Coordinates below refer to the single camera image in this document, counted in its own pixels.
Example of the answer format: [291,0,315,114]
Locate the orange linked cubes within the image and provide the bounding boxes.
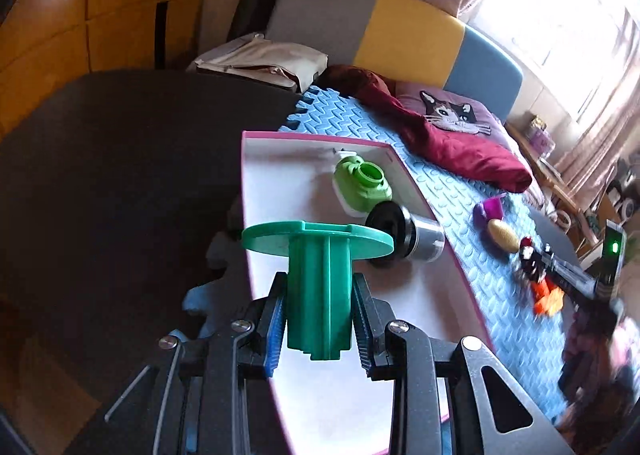
[529,279,564,316]

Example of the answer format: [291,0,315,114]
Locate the dark brown wooden pumpkin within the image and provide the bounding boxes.
[518,236,550,283]

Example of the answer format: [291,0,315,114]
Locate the teal plastic spool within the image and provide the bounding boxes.
[242,220,394,361]

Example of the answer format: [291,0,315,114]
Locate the black grey cylindrical jar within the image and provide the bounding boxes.
[366,201,446,267]

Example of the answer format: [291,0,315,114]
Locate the yellow carved oval object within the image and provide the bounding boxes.
[486,219,520,253]

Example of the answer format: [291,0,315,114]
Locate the person's right hand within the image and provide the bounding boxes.
[556,311,639,454]

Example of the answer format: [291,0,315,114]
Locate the blue foam puzzle mat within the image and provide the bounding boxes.
[280,86,566,419]

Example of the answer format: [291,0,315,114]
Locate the pink-rimmed white tray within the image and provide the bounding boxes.
[241,131,488,454]

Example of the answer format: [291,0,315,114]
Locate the wooden side table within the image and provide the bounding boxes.
[504,122,598,246]

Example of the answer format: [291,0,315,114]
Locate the green white round gadget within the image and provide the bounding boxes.
[332,151,393,218]

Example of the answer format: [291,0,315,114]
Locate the magenta plastic cup toy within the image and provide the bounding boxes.
[472,194,506,229]

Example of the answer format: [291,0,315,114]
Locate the purple jar on table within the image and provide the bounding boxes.
[525,116,555,158]

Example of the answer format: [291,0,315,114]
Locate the maroon red blanket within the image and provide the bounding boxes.
[317,65,533,193]

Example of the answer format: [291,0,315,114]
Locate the purple cat print pillow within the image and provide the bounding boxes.
[395,82,516,152]

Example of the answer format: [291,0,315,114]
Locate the white folded cloth bag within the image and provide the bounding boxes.
[186,33,329,93]

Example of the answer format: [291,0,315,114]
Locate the grey yellow blue headboard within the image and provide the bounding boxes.
[266,0,523,120]

